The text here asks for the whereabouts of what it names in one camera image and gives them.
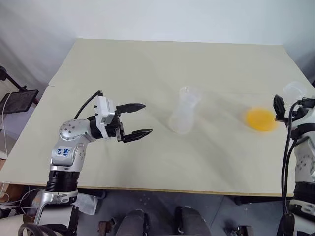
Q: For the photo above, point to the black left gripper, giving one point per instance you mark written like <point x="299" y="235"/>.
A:
<point x="115" y="129"/>

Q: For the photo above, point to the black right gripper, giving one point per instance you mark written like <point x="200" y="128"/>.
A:
<point x="301" y="115"/>

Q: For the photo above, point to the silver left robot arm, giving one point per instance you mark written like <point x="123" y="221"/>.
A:
<point x="67" y="152"/>

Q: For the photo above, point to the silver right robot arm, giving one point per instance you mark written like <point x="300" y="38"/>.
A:
<point x="305" y="159"/>

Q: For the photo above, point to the clear plastic cup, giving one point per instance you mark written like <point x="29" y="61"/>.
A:
<point x="184" y="110"/>

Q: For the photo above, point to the white crumpled cloth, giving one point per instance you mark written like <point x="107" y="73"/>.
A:
<point x="86" y="204"/>

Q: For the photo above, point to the brown metal foot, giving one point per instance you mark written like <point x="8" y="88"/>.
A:
<point x="243" y="230"/>
<point x="104" y="228"/>

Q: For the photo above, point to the black tablet screen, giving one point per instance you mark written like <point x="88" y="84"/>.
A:
<point x="19" y="100"/>

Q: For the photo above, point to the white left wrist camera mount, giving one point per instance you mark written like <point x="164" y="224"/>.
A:
<point x="104" y="110"/>

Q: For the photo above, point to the black table frame bar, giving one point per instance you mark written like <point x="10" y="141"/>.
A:
<point x="256" y="199"/>

